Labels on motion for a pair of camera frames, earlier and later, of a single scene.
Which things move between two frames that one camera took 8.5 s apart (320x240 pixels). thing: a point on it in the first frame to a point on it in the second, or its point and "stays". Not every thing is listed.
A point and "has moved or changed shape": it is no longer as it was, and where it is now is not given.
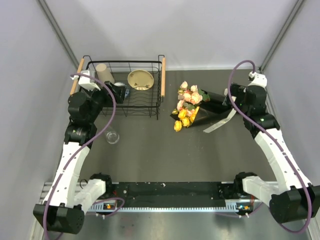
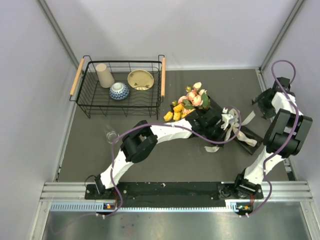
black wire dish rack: (144, 80) stays
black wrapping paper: (209, 109) has moved or changed shape
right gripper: (238, 91) to (267, 113)
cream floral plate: (140, 79) stays
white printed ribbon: (212, 128) has moved or changed shape
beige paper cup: (103, 74) stays
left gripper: (118, 91) to (221, 134)
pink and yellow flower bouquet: (188, 105) has moved or changed shape
